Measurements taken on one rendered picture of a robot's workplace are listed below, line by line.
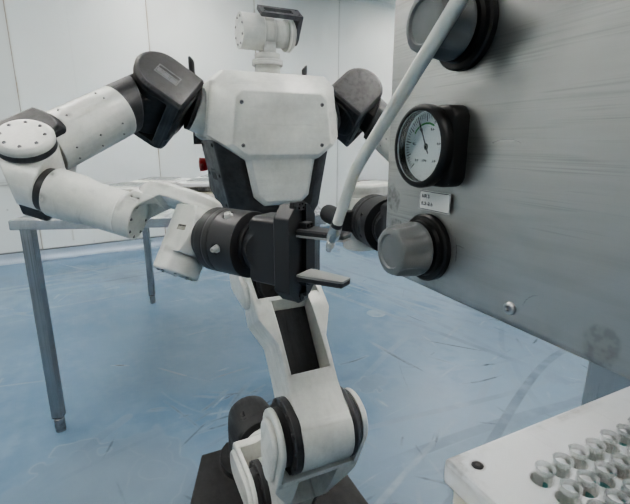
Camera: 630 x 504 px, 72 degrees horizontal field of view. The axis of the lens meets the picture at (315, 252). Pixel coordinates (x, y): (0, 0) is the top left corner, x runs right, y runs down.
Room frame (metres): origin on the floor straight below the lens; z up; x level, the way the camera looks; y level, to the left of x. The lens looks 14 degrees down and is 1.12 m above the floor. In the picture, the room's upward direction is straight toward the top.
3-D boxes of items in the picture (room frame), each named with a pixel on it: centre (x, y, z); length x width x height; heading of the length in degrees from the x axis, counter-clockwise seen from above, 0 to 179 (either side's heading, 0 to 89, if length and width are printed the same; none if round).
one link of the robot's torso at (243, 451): (0.97, 0.10, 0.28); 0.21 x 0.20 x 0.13; 25
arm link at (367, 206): (0.66, -0.13, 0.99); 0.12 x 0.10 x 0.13; 17
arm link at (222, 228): (0.54, 0.07, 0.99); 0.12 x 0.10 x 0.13; 57
